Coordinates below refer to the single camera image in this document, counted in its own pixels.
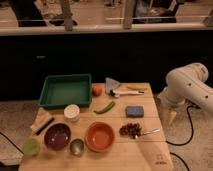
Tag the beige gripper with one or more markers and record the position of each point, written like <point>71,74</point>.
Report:
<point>170,116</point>

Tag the blue sponge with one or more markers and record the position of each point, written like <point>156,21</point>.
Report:
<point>134,111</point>

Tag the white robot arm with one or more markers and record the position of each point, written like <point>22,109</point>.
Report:
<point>185,83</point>

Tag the green plastic tray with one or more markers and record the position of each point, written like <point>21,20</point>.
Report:
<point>61,90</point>

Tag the metal spoon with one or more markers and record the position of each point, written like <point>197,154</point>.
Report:
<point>147,133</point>

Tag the dark grape bunch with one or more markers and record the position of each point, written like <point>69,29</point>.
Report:
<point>133,130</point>

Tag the green pea pod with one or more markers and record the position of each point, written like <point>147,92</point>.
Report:
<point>106,108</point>

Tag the orange bowl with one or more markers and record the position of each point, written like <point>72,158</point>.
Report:
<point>99,137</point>

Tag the orange fruit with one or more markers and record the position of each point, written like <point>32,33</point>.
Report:
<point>96,90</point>

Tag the small metal cup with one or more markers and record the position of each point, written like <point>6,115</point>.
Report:
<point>77,147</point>

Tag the white lidded jar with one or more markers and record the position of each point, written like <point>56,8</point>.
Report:
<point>71,113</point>

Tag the dark purple bowl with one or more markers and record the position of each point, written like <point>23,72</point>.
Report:
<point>57,136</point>

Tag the wooden brush black bristles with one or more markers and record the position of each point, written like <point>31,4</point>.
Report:
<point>41,121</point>

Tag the green plastic cup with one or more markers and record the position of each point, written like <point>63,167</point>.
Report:
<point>31,147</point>

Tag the grey spatula white handle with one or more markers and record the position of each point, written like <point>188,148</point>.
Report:
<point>112,88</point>

